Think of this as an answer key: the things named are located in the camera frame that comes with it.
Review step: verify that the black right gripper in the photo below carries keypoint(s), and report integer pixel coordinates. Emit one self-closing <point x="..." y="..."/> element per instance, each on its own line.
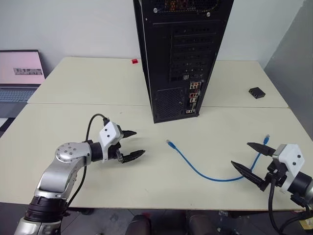
<point x="276" y="175"/>

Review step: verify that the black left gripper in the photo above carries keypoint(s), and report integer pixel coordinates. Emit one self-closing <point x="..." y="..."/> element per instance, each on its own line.
<point x="113" y="153"/>

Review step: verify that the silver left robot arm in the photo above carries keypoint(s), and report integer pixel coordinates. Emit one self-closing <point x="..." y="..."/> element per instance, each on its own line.
<point x="61" y="171"/>

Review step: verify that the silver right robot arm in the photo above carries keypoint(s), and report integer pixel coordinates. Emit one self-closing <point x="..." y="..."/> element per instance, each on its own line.
<point x="302" y="183"/>

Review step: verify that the small black adapter box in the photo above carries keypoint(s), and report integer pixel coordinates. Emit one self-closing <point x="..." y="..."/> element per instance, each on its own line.
<point x="256" y="92"/>

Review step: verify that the dark rounded shape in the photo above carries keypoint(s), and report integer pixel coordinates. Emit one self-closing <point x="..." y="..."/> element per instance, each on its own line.
<point x="139" y="225"/>
<point x="200" y="224"/>

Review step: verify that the small red block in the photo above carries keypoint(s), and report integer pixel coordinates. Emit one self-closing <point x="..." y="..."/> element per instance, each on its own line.
<point x="134" y="61"/>

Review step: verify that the black computer tower case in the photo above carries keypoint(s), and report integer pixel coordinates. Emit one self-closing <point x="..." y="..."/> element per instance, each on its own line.
<point x="159" y="61"/>

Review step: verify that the grey partition panel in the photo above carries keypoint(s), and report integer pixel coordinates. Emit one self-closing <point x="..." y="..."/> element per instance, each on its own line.
<point x="293" y="73"/>

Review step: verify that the grey laptop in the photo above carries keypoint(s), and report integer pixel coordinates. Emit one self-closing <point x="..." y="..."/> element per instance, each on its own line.
<point x="22" y="71"/>

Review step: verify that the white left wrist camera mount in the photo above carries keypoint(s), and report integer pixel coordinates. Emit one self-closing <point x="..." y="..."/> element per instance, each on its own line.
<point x="108" y="134"/>

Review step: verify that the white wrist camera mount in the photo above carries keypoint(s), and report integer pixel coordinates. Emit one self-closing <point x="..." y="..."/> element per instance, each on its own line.
<point x="291" y="156"/>
<point x="108" y="134"/>

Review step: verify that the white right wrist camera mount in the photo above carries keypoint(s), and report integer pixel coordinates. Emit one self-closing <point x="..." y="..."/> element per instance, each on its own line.
<point x="291" y="156"/>

